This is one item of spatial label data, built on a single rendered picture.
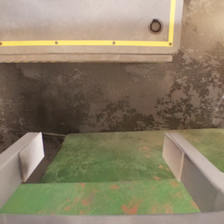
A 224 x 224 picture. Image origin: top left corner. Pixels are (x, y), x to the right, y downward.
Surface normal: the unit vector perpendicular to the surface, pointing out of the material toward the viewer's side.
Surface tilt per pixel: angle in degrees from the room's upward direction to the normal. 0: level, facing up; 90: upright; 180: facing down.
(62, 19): 0
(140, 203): 90
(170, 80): 0
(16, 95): 0
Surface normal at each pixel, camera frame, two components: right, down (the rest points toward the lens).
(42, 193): -0.03, -0.97
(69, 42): 0.02, 0.25
